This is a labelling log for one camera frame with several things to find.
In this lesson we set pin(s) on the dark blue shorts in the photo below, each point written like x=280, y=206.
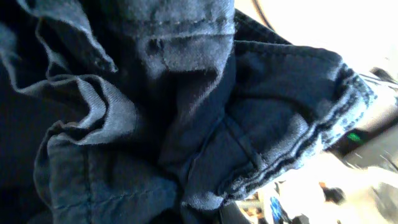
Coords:
x=157, y=111

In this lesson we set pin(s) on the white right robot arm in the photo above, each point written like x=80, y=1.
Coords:
x=374, y=141

